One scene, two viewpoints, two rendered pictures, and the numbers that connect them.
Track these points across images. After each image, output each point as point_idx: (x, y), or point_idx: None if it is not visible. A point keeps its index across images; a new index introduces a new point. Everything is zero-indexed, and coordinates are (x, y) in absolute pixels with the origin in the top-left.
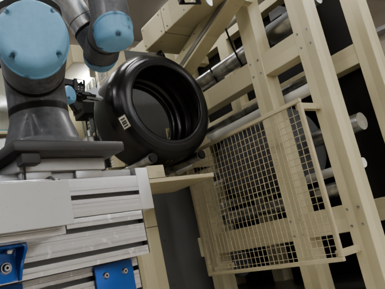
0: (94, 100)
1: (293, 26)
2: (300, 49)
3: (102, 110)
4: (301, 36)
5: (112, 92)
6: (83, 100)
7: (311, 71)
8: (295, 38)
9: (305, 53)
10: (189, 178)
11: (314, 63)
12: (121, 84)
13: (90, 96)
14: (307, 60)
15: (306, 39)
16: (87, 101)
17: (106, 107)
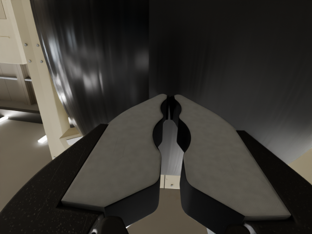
0: (183, 117)
1: (45, 71)
2: (37, 44)
3: (210, 22)
4: (37, 57)
5: (76, 93)
6: (258, 212)
7: (26, 12)
8: (44, 59)
9: (33, 37)
10: None
11: (21, 19)
12: (65, 107)
13: (81, 163)
14: (30, 28)
15: (30, 50)
16: (231, 154)
17: (135, 16)
